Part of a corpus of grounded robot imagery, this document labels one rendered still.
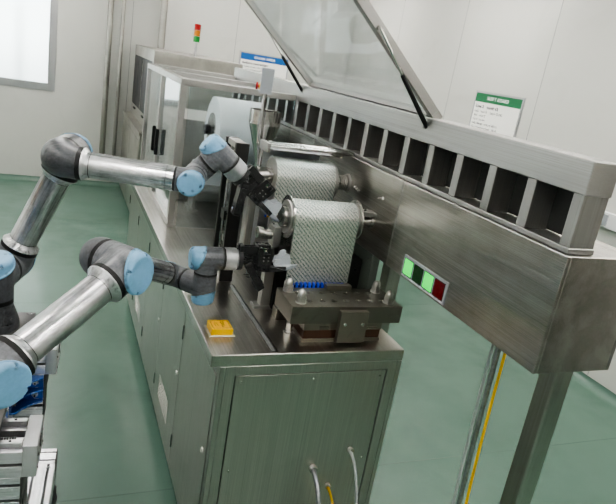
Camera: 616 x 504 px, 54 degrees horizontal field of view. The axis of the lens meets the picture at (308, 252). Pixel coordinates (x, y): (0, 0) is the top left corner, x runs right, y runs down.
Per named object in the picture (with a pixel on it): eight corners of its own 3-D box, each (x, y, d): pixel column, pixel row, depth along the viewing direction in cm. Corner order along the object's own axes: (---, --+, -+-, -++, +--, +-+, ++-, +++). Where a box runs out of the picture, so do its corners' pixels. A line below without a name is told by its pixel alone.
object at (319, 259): (284, 285, 209) (292, 234, 204) (345, 286, 218) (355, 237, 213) (285, 285, 209) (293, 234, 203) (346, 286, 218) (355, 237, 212)
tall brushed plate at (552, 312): (221, 144, 414) (226, 99, 406) (259, 148, 425) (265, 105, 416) (525, 375, 144) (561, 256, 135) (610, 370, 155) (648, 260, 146)
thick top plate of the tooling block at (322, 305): (274, 303, 205) (276, 286, 203) (377, 304, 221) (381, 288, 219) (289, 324, 191) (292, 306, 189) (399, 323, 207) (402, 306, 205)
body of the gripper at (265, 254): (277, 249, 199) (241, 248, 194) (273, 274, 201) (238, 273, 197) (270, 242, 206) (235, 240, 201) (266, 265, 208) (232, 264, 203)
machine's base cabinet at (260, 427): (121, 297, 425) (130, 177, 400) (211, 298, 450) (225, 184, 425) (187, 593, 205) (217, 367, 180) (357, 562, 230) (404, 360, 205)
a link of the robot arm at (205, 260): (186, 266, 198) (189, 241, 195) (219, 267, 202) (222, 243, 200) (190, 275, 191) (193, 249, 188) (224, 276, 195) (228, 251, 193)
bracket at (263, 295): (248, 303, 220) (260, 222, 211) (265, 303, 222) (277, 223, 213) (252, 309, 215) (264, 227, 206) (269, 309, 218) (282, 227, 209)
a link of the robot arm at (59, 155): (29, 138, 169) (205, 167, 175) (43, 134, 180) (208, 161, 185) (27, 179, 173) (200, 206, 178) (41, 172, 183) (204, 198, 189)
